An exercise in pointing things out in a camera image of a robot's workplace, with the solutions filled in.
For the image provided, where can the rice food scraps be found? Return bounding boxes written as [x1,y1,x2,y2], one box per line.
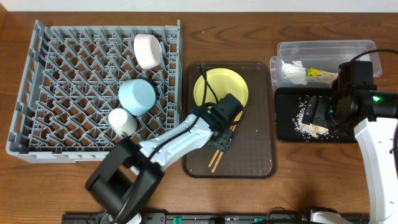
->
[292,100,329,140]

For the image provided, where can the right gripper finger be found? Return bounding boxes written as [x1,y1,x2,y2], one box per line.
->
[302,97,318,124]
[313,98,330,127]

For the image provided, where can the light blue bowl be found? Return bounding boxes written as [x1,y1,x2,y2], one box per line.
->
[118,79,156,116]

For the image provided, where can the pink round bowl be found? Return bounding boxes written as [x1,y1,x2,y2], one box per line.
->
[133,34,162,70]

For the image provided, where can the green orange snack wrapper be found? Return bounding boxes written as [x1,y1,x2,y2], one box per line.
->
[305,68,338,82]

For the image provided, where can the black waste tray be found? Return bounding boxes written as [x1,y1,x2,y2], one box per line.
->
[274,87,356,143]

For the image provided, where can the white paper cup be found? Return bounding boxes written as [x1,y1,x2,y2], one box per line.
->
[108,108,138,136]

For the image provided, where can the white tissue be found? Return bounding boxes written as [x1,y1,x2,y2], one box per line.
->
[281,60,308,85]

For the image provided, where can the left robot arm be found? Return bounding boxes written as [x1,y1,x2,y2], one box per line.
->
[85,93,244,223]

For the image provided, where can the grey dishwasher rack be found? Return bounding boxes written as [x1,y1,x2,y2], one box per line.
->
[6,22,182,163]

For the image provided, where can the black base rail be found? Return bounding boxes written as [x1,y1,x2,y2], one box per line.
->
[61,212,371,224]

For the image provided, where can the yellow round plate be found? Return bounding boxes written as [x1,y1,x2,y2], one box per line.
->
[193,68,249,107]

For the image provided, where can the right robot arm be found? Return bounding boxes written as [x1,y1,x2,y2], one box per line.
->
[302,60,397,223]

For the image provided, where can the brown plastic serving tray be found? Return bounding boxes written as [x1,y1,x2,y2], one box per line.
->
[183,62,277,179]

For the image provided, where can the clear plastic waste bin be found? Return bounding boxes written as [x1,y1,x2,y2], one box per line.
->
[270,40,377,90]

